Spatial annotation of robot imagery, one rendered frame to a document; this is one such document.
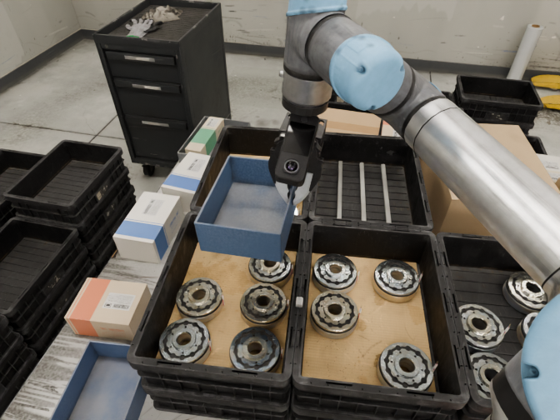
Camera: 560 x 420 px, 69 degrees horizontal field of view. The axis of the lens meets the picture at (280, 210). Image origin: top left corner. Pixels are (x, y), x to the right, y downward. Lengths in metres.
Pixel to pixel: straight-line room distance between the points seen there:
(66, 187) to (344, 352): 1.45
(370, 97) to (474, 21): 3.59
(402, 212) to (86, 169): 1.43
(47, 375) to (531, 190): 1.03
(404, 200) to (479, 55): 3.03
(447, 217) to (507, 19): 3.03
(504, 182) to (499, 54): 3.73
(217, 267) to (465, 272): 0.61
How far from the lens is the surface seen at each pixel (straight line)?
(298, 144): 0.61
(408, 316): 0.98
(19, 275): 1.85
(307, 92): 0.60
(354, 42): 0.49
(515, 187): 0.48
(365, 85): 0.47
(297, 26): 0.57
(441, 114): 0.54
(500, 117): 2.49
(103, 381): 1.08
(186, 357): 0.87
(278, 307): 0.91
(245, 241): 0.69
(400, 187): 1.28
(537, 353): 0.29
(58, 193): 1.97
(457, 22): 4.03
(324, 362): 0.89
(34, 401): 1.13
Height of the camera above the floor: 1.62
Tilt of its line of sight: 43 degrees down
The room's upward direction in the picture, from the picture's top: straight up
